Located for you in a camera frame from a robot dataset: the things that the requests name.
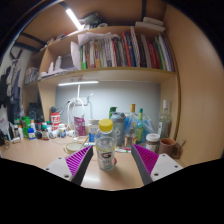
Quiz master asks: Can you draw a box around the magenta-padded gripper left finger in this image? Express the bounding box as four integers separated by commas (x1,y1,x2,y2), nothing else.
43,144,95,186

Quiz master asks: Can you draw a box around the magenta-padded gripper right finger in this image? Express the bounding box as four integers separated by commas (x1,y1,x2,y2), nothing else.
130,143,184,186

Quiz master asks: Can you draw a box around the clear bottle with yellow cap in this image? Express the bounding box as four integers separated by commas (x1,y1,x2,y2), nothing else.
94,118,117,172

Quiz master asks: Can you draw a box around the cream ceramic cup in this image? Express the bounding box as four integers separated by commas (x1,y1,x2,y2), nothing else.
64,141,86,155

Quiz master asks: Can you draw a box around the glass jar with white lid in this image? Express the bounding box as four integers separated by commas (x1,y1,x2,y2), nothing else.
145,133,161,153

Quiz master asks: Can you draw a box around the brown ceramic mug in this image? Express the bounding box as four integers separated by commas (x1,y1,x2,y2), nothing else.
158,137,184,159

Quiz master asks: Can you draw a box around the slim green glass bottle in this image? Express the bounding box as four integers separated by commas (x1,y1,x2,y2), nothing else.
135,108,145,145

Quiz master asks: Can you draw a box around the small white bottle blue label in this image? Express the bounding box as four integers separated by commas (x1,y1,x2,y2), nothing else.
58,123,67,138

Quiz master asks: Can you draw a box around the blue and white carton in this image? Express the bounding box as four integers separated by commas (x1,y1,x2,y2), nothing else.
87,119,101,144

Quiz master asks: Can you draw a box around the magenta pouch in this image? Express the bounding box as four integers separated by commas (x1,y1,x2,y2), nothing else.
73,115,87,137

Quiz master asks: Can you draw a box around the tall clear bottle gold cap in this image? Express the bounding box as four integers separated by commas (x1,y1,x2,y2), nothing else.
125,103,138,146

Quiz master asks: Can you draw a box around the tall clear glass bottle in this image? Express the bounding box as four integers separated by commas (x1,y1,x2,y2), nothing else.
157,99,173,140

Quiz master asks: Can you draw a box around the grey thermos flask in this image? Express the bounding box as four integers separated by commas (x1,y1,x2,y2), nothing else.
109,111,127,148

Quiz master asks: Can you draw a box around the red and white can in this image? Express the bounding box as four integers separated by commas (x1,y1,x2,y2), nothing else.
49,112,62,132

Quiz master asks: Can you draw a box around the small white bottle blue cap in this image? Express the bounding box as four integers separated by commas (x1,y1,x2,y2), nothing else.
27,127,36,140

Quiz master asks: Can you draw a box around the green plastic bottle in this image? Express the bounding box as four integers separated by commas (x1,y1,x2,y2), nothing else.
108,106,118,119

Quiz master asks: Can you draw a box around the under-shelf light strip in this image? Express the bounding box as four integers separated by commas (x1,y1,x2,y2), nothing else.
58,80,99,87

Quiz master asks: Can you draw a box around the wooden wardrobe door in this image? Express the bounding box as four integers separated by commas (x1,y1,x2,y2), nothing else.
163,4,224,168

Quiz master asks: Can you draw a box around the wooden shelf unit with books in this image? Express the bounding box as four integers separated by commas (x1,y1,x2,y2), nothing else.
21,19,181,148

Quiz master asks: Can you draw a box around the ceiling light strip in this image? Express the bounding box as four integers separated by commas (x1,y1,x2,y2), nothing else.
65,8,83,30

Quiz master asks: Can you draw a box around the white cable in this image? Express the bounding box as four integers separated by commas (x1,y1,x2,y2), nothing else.
61,84,86,133

